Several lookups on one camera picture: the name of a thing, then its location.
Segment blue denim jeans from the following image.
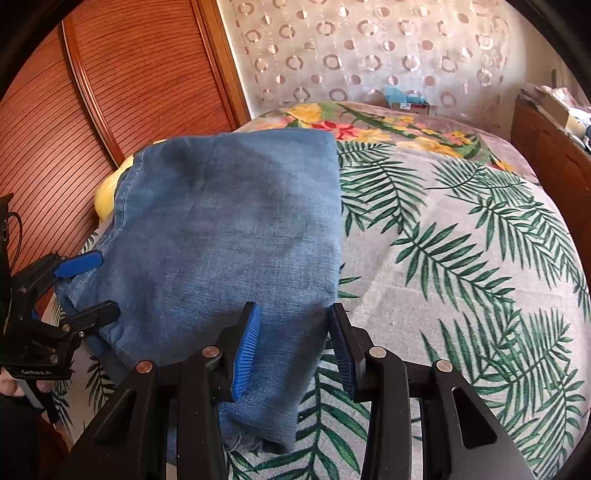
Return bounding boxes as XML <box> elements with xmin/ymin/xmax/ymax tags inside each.
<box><xmin>57</xmin><ymin>128</ymin><xmax>342</xmax><ymax>454</ymax></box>

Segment person's left hand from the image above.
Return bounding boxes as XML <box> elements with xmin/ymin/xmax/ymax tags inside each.
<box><xmin>0</xmin><ymin>366</ymin><xmax>56</xmax><ymax>398</ymax></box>

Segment yellow plush toy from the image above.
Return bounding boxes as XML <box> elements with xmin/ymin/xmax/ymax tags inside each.
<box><xmin>94</xmin><ymin>155</ymin><xmax>134</xmax><ymax>226</ymax></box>

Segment palm leaf print blanket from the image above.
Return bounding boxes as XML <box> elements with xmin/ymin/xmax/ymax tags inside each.
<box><xmin>50</xmin><ymin>138</ymin><xmax>591</xmax><ymax>480</ymax></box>

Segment floral print bedspread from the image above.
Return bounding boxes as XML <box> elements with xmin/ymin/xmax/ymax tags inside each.
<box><xmin>239</xmin><ymin>102</ymin><xmax>539</xmax><ymax>185</ymax></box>

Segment blue item at bed head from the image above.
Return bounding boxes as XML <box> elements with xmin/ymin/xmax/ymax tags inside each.
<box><xmin>384</xmin><ymin>85</ymin><xmax>437</xmax><ymax>115</ymax></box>

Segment long wooden side cabinet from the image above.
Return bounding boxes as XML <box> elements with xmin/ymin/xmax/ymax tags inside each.
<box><xmin>510</xmin><ymin>96</ymin><xmax>591</xmax><ymax>232</ymax></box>

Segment cardboard box on cabinet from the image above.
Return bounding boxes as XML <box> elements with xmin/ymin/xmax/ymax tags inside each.
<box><xmin>535</xmin><ymin>85</ymin><xmax>590</xmax><ymax>140</ymax></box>

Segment circle pattern sheer curtain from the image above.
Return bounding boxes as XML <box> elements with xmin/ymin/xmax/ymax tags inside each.
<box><xmin>216</xmin><ymin>0</ymin><xmax>555</xmax><ymax>139</ymax></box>

